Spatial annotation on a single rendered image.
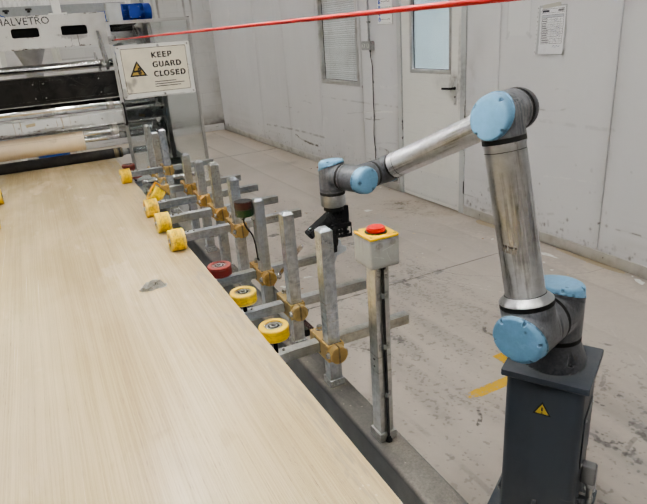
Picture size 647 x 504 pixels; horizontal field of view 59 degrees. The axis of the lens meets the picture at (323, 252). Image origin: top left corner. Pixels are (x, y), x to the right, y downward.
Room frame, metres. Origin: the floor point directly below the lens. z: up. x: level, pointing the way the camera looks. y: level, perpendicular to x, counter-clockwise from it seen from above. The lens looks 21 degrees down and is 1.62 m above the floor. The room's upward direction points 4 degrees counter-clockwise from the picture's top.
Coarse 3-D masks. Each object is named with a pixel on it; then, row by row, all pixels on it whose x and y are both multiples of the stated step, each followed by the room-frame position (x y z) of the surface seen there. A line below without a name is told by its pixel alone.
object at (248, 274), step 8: (304, 256) 1.93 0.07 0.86; (312, 256) 1.93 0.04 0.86; (272, 264) 1.88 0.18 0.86; (280, 264) 1.88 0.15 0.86; (304, 264) 1.91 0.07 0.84; (240, 272) 1.83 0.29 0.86; (248, 272) 1.83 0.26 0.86; (224, 280) 1.79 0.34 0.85; (232, 280) 1.80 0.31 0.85; (240, 280) 1.81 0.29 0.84
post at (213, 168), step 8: (208, 168) 2.28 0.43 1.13; (216, 168) 2.27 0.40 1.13; (216, 176) 2.26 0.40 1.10; (216, 184) 2.26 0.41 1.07; (216, 192) 2.26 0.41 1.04; (216, 200) 2.26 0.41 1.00; (216, 224) 2.28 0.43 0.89; (224, 240) 2.26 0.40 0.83; (224, 248) 2.26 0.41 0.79; (224, 256) 2.26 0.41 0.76
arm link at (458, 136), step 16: (448, 128) 1.76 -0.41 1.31; (464, 128) 1.71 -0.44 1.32; (416, 144) 1.85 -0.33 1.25; (432, 144) 1.79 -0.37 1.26; (448, 144) 1.75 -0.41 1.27; (464, 144) 1.72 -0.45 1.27; (384, 160) 1.94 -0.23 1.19; (400, 160) 1.88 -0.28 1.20; (416, 160) 1.84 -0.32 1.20; (432, 160) 1.81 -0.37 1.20; (384, 176) 1.93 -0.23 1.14; (400, 176) 1.93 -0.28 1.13
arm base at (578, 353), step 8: (560, 344) 1.48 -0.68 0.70; (568, 344) 1.48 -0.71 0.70; (576, 344) 1.49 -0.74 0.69; (552, 352) 1.49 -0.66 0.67; (560, 352) 1.48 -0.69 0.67; (568, 352) 1.48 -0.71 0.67; (576, 352) 1.48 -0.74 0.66; (584, 352) 1.51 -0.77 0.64; (544, 360) 1.49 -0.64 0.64; (552, 360) 1.48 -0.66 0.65; (560, 360) 1.47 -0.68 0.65; (568, 360) 1.48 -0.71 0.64; (576, 360) 1.47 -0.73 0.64; (584, 360) 1.49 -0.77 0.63; (536, 368) 1.50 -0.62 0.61; (544, 368) 1.48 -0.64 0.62; (552, 368) 1.47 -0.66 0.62; (560, 368) 1.46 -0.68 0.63; (568, 368) 1.46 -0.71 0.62; (576, 368) 1.47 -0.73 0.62
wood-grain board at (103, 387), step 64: (64, 192) 3.02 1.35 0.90; (128, 192) 2.92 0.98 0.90; (0, 256) 2.07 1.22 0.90; (64, 256) 2.01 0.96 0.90; (128, 256) 1.96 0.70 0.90; (192, 256) 1.91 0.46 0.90; (0, 320) 1.51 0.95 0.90; (64, 320) 1.48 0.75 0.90; (128, 320) 1.45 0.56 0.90; (192, 320) 1.42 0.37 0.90; (0, 384) 1.17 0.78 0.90; (64, 384) 1.15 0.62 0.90; (128, 384) 1.12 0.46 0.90; (192, 384) 1.11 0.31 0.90; (256, 384) 1.09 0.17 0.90; (0, 448) 0.93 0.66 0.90; (64, 448) 0.92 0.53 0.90; (128, 448) 0.90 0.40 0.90; (192, 448) 0.89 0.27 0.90; (256, 448) 0.88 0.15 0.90; (320, 448) 0.86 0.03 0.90
